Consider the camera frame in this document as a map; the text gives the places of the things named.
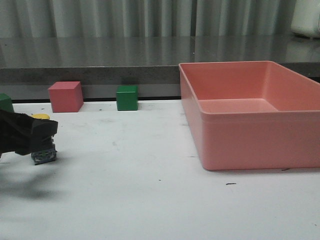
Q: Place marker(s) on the white appliance in background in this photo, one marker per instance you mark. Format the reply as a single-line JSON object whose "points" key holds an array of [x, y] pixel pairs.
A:
{"points": [[306, 18]]}

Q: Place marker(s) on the grey stone counter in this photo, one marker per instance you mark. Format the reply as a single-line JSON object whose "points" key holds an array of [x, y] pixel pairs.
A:
{"points": [[143, 60]]}

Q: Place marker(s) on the green cube block left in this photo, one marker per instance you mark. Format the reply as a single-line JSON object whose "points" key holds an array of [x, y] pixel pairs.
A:
{"points": [[6, 103]]}

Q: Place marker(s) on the yellow black push button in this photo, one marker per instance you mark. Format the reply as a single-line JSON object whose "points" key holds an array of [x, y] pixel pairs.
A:
{"points": [[46, 155]]}

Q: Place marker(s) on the green cube block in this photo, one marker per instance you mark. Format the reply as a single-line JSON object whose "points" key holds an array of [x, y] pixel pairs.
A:
{"points": [[127, 98], [6, 103]]}

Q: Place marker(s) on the green cube block centre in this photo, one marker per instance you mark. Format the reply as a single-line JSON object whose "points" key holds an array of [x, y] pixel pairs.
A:
{"points": [[127, 98]]}

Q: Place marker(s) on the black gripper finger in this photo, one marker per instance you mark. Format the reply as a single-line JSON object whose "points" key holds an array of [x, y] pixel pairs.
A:
{"points": [[23, 134]]}

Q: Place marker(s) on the pink cube block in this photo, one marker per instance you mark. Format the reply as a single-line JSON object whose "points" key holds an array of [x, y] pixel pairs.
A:
{"points": [[66, 96]]}

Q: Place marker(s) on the pink plastic bin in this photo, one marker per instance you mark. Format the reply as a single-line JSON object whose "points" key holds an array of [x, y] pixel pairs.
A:
{"points": [[251, 115]]}

